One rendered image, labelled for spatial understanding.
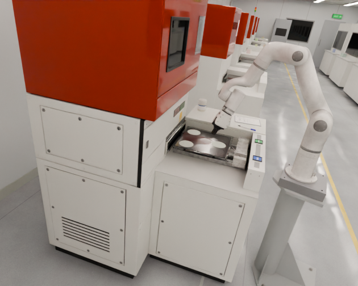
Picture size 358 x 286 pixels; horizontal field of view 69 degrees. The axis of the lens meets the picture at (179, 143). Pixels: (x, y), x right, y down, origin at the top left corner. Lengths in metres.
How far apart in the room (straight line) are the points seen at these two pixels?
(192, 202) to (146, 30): 1.01
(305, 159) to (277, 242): 0.66
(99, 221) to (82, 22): 1.14
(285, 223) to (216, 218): 0.50
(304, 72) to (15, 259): 2.27
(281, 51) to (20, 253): 2.22
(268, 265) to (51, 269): 1.55
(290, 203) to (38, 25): 1.71
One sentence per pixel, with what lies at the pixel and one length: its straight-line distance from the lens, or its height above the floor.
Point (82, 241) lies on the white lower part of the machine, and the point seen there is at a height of 0.22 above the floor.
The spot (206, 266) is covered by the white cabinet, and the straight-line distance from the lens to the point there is 2.00.
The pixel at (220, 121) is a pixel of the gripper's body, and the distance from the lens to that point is 1.74.
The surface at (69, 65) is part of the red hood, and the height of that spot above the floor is 1.41.
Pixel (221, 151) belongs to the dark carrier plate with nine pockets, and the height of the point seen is 0.90.
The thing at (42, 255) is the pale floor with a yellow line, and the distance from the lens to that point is 2.30.
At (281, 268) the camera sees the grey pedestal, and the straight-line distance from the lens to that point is 2.30.
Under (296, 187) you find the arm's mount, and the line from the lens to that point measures 1.71.
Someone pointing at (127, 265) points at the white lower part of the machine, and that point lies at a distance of 1.95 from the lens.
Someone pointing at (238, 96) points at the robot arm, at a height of 1.27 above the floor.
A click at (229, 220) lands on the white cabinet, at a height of 0.61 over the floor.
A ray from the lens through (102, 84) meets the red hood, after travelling 1.32.
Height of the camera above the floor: 1.71
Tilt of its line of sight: 27 degrees down
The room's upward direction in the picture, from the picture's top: 7 degrees clockwise
